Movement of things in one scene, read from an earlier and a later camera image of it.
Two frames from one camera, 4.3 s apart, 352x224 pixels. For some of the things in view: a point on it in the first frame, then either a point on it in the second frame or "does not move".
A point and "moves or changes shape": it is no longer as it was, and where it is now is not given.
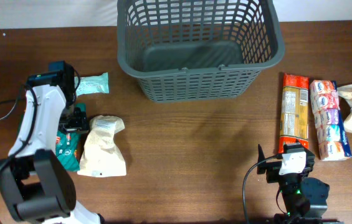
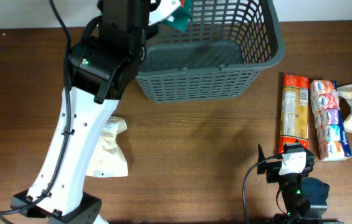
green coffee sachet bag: (68, 146) moves or changes shape
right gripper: (273, 168) does not move
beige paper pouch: (102, 157) does not move
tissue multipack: (332, 142) does not move
